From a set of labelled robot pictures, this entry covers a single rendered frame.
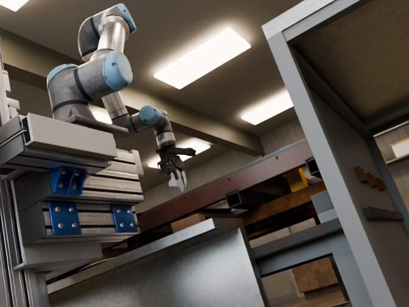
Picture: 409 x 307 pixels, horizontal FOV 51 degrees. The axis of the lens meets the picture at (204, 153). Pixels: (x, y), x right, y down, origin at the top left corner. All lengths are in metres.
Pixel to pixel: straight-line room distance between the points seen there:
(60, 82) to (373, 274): 1.01
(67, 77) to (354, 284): 1.05
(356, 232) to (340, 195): 0.08
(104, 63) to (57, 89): 0.17
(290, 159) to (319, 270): 6.41
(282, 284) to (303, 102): 8.41
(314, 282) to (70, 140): 6.97
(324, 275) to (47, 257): 6.71
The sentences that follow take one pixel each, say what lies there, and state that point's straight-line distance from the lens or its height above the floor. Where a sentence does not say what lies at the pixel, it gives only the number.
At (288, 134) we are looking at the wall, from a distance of 9.35.
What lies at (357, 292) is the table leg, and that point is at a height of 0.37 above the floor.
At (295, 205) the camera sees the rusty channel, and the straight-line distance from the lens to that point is 1.49.
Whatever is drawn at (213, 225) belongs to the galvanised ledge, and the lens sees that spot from 1.22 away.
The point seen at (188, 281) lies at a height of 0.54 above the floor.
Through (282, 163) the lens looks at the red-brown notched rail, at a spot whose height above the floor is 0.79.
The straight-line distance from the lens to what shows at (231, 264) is 1.38.
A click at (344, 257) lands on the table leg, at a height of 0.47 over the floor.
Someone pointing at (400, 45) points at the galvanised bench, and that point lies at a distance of 1.58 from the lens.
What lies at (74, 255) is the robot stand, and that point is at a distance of 1.28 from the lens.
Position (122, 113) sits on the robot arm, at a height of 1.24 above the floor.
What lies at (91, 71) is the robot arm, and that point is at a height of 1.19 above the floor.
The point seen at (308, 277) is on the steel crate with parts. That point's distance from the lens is 7.81.
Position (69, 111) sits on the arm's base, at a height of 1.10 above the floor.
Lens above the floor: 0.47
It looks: 18 degrees up
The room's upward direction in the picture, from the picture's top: 17 degrees counter-clockwise
